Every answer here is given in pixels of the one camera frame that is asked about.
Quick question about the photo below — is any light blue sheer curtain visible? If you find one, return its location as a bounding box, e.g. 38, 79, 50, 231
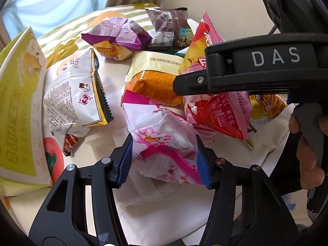
0, 0, 114, 39

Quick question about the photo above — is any dark purple snack packet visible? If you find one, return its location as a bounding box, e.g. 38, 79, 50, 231
144, 7, 196, 51

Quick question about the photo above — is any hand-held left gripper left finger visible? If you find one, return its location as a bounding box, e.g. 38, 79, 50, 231
28, 133, 134, 246

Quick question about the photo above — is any small red brown snack packet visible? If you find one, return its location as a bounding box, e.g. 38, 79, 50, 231
63, 131, 91, 157

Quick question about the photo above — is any green and white cardboard box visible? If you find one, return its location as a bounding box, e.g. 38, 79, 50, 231
0, 26, 65, 198

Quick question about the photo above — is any orange and cream snack packet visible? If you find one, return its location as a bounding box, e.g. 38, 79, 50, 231
125, 51, 185, 107

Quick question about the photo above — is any floral striped blanket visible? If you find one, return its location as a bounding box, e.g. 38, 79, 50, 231
36, 2, 164, 66

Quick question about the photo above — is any light purple snack packet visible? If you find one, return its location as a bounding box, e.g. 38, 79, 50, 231
81, 17, 153, 61

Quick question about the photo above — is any red and pink snack packet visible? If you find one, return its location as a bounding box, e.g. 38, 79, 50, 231
179, 12, 253, 141

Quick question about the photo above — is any white paper sheet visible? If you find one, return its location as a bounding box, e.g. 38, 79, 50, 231
42, 56, 291, 237

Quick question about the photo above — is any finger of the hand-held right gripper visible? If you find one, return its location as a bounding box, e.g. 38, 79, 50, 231
173, 69, 210, 97

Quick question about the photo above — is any person's right hand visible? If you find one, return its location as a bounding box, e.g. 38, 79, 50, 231
289, 112, 328, 190

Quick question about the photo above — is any white snack packet gold edge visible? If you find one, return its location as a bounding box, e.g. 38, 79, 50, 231
43, 48, 115, 139

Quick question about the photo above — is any pink and white snack packet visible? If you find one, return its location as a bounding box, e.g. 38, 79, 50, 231
122, 90, 206, 185

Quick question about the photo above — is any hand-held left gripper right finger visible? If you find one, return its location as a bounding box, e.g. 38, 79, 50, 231
196, 135, 299, 246

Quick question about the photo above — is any yellow orange snack packet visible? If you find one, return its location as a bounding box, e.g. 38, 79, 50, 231
249, 94, 287, 134

